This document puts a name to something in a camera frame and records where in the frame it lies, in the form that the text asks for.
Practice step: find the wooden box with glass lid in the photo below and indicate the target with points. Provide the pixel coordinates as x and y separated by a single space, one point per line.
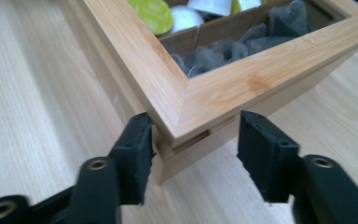
199 102

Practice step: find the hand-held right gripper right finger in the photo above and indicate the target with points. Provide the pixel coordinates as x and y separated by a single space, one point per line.
268 158

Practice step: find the white coffee capsule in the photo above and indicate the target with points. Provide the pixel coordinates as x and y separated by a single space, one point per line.
209 6
249 4
185 18

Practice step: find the pile of dark tea bags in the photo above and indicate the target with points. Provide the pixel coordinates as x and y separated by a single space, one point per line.
217 56

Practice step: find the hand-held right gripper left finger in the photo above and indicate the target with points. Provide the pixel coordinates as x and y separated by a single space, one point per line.
132 165

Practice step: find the green lid coffee capsule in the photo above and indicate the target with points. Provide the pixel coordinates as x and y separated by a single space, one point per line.
152 14

